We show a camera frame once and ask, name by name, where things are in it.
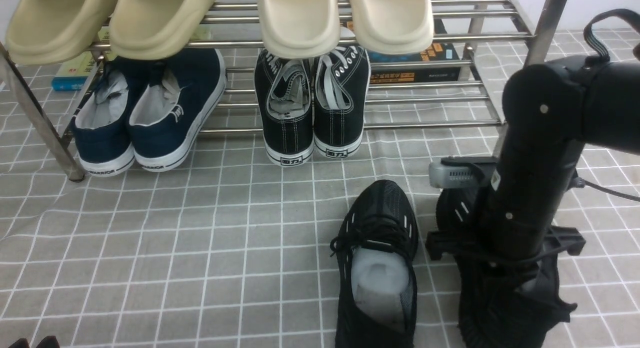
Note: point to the blue green book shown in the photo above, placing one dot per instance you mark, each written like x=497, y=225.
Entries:
x=72, y=75

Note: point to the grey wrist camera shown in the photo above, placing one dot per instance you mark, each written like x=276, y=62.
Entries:
x=462, y=172

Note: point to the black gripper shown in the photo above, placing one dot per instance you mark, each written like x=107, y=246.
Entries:
x=463, y=242

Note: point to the black canvas sneaker right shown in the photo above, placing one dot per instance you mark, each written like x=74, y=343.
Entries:
x=341, y=84

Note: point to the navy canvas shoe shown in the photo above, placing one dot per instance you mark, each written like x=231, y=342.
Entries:
x=100, y=127
x=182, y=92

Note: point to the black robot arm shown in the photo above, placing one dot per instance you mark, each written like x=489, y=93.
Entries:
x=553, y=110

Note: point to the black canvas sneaker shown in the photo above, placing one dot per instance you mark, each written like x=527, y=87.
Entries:
x=341, y=84
x=283, y=92

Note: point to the cream slipper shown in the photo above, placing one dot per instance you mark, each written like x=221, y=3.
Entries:
x=299, y=29
x=393, y=27

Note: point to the navy canvas shoe right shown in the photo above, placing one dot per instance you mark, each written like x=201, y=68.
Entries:
x=182, y=92

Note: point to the black book box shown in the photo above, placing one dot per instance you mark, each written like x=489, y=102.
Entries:
x=438, y=63

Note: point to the black canvas sneaker left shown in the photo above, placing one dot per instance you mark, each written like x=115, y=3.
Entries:
x=283, y=92

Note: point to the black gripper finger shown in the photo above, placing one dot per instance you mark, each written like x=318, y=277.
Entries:
x=50, y=341

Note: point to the black mesh sneaker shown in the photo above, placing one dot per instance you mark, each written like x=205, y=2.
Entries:
x=499, y=306
x=375, y=249

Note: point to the khaki slipper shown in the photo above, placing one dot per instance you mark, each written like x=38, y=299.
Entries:
x=154, y=29
x=54, y=31

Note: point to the khaki slipper far left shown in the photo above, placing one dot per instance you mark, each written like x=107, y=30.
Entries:
x=54, y=31

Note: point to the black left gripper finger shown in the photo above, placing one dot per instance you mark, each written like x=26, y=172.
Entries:
x=20, y=343

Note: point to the navy canvas shoe left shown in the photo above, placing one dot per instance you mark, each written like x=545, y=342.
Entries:
x=100, y=127

